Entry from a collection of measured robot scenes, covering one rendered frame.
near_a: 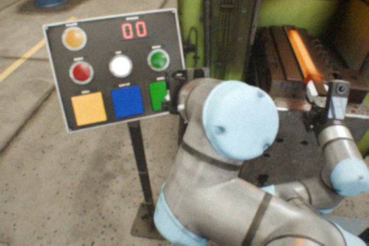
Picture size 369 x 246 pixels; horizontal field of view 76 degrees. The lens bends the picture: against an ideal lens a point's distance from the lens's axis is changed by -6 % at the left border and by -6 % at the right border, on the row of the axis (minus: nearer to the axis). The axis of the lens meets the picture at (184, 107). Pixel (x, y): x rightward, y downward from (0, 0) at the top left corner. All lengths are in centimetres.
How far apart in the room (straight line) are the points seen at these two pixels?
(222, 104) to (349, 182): 41
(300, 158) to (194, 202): 80
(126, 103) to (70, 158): 134
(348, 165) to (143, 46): 55
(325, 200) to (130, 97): 54
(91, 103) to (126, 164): 117
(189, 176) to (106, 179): 151
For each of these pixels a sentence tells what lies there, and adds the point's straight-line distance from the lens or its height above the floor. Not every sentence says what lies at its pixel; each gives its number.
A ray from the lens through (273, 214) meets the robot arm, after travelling 27.
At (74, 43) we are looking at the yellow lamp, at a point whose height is 115.
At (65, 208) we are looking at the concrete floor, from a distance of 175.
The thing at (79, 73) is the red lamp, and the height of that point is 109.
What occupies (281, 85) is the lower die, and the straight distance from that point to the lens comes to 85.
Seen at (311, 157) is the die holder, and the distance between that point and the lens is 104.
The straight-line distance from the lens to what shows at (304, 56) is 95.
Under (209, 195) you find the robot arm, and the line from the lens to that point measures 27.
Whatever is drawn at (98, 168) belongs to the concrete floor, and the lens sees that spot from 184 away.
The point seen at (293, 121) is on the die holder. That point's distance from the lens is 88.
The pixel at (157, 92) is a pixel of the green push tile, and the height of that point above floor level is 102.
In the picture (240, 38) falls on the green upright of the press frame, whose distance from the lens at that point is 92.
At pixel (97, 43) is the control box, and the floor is 114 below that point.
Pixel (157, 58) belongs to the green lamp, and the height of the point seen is 110.
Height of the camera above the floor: 143
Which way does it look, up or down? 41 degrees down
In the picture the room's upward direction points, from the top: straight up
